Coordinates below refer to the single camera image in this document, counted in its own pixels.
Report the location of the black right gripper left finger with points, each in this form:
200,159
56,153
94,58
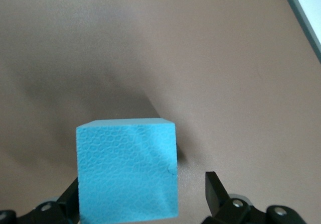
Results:
67,206

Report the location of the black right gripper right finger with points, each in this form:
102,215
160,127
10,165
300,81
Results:
213,196

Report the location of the brown table cover sheet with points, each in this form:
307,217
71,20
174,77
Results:
175,45

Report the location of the light blue foam cube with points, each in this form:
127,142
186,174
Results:
125,171

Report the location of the grey table edge trim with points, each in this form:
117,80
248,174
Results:
298,10

